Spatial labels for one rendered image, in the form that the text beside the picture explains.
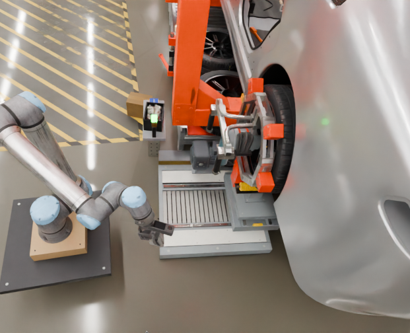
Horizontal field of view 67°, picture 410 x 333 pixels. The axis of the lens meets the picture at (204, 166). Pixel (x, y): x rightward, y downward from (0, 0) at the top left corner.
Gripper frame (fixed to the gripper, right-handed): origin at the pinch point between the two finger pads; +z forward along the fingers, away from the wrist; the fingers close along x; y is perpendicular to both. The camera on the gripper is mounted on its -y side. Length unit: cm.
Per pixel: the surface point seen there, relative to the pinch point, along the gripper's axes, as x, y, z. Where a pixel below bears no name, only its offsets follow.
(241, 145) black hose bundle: -50, -35, -20
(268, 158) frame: -49, -49, -11
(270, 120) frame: -60, -50, -27
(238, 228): -60, -21, 67
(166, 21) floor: -347, 104, -2
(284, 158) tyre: -47, -57, -11
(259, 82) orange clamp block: -91, -43, -32
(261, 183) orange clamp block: -40, -44, -1
